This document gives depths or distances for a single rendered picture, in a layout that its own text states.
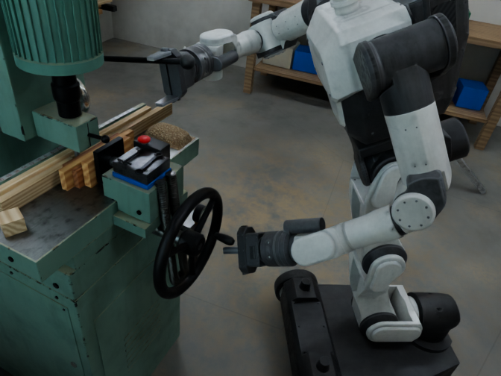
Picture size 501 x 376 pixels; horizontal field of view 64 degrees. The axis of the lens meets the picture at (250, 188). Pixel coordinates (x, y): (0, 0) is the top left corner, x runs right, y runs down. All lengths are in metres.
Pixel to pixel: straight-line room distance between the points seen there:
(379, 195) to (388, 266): 0.28
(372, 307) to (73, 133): 1.13
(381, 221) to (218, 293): 1.21
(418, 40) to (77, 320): 0.95
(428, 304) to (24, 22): 1.52
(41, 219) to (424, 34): 0.84
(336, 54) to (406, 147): 0.24
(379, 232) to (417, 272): 1.49
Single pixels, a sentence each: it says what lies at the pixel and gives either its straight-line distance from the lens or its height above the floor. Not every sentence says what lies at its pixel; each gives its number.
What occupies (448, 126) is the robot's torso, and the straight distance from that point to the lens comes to 1.19.
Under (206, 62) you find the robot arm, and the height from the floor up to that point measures 1.16.
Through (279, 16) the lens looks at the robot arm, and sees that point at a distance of 1.32.
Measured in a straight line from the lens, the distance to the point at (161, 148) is 0.98.
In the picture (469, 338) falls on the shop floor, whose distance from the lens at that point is 2.19.
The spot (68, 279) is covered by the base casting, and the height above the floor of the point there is 0.79.
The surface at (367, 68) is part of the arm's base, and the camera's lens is 0.74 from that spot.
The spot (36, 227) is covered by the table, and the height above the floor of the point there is 0.90.
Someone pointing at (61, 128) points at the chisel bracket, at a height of 1.03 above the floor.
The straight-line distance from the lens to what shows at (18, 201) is 1.02.
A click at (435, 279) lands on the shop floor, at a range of 2.37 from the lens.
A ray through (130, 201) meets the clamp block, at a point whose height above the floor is 0.92.
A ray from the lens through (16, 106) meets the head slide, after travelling 1.07.
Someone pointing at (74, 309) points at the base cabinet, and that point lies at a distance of 1.08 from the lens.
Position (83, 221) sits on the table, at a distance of 0.96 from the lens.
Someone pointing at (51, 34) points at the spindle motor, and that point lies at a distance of 0.90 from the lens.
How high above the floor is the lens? 1.52
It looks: 36 degrees down
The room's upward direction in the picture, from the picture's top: 8 degrees clockwise
